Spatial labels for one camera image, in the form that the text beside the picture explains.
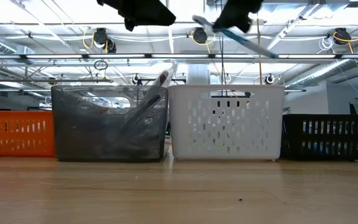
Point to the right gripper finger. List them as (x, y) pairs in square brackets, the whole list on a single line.
[(232, 15), (251, 11)]

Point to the blue toothbrush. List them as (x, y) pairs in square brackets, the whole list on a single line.
[(238, 37)]

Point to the dark toothbrush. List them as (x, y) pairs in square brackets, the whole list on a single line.
[(166, 77)]

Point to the long ceiling light strip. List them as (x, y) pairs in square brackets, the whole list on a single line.
[(73, 56)]

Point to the white perforated plastic basket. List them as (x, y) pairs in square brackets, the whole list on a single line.
[(179, 93)]

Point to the smoky grey translucent bin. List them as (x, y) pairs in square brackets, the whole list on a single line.
[(89, 140)]

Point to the black slotted plastic basket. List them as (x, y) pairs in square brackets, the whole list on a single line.
[(322, 137)]

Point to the orange slotted plastic basket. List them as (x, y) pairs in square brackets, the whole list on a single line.
[(17, 146)]

